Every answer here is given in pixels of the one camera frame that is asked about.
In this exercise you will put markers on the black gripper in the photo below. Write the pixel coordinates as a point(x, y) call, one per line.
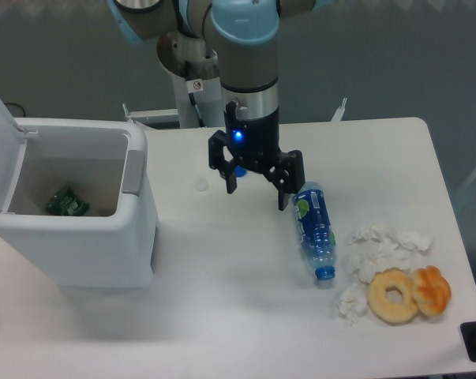
point(254, 144)

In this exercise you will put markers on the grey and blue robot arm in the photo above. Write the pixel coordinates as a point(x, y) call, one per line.
point(243, 35)

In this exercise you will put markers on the blue bottle cap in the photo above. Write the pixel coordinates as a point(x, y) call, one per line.
point(240, 171)

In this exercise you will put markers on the blue plastic bottle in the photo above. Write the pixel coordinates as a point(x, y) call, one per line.
point(315, 229)

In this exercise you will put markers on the crumpled white tissue large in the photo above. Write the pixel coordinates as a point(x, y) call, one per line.
point(377, 248)

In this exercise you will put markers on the white trash bin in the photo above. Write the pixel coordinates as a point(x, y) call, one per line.
point(105, 164)

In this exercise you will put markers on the crumpled white tissue small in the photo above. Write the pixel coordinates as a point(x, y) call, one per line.
point(352, 304)

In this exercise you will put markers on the green packet in bin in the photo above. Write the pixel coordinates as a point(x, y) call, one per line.
point(66, 202)

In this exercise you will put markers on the glazed twisted bun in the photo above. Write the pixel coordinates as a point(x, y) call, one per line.
point(430, 290)

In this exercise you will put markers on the ring doughnut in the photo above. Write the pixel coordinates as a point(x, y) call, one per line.
point(389, 297)

